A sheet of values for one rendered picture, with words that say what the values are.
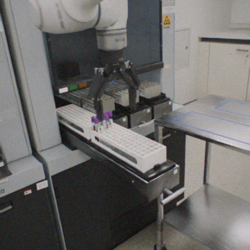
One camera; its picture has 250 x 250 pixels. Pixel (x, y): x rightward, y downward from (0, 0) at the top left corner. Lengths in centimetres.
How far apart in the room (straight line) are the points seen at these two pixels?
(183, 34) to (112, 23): 253
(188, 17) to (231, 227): 244
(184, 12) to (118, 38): 251
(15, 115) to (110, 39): 50
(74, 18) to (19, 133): 60
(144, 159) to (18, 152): 56
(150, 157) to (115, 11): 42
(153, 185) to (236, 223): 75
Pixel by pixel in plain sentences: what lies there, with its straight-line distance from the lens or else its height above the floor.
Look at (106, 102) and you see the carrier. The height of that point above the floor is 87.
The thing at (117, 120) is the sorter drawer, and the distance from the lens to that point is 125.
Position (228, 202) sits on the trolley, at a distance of 161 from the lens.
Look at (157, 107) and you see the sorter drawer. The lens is 140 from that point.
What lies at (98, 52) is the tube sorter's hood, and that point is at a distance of 122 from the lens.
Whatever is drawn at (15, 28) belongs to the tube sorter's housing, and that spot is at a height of 123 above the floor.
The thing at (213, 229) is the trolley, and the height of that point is 28.
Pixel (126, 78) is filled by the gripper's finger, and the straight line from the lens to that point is 90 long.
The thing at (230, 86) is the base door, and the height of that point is 35.
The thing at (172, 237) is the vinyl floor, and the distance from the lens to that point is 178.
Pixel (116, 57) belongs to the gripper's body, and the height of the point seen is 114.
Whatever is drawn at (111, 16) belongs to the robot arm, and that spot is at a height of 125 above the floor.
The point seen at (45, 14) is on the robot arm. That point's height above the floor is 127.
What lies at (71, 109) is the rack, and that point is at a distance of 126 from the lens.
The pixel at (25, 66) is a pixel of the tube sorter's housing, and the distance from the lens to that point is 110.
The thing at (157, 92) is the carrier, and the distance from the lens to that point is 149.
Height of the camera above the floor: 128
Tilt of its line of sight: 24 degrees down
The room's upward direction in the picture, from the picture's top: 4 degrees counter-clockwise
